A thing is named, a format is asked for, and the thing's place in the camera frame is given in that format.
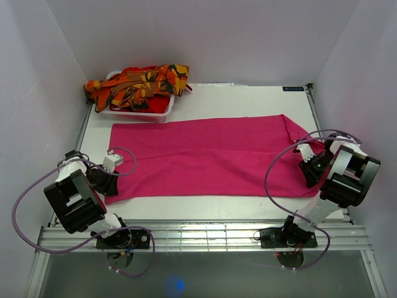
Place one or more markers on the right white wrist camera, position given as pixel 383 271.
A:
pixel 305 151

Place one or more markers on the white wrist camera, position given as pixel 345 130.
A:
pixel 111 161
pixel 305 151

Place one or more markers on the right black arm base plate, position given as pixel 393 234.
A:
pixel 278 237

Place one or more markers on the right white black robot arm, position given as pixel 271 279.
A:
pixel 343 173

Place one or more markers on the blue label sticker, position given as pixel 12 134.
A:
pixel 293 89

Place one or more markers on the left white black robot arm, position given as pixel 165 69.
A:
pixel 75 196

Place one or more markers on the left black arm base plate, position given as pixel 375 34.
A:
pixel 136 238

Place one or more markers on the aluminium front rail frame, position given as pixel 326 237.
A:
pixel 213 259

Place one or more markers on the white plastic basket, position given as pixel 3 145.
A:
pixel 149 117

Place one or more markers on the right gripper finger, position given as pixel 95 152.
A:
pixel 306 169
pixel 313 181

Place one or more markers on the pink trousers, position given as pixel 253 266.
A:
pixel 246 156

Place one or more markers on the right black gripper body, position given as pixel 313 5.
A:
pixel 318 164

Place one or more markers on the orange camouflage trousers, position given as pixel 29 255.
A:
pixel 93 92

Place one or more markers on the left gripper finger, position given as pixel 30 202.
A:
pixel 110 190
pixel 114 174

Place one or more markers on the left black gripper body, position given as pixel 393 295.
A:
pixel 98 179

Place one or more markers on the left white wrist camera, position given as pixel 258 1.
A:
pixel 111 161

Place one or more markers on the red garment in basket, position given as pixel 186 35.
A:
pixel 149 89

